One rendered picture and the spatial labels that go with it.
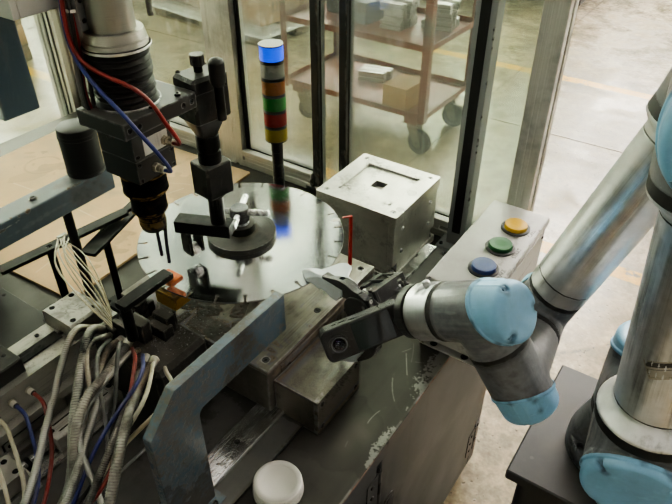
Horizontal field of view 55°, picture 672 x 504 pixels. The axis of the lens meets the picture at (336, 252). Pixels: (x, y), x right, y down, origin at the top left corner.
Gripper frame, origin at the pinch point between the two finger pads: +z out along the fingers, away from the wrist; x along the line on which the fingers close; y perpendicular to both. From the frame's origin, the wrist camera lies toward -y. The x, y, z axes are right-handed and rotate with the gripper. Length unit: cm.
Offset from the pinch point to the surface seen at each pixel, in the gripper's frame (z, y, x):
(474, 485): 40, 50, -79
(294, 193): 14.5, 15.0, 16.7
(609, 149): 91, 259, -45
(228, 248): 9.3, -4.1, 14.3
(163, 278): 7.0, -16.5, 15.2
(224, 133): 63, 36, 32
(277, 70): 16.9, 23.7, 37.8
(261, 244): 6.9, 0.1, 12.8
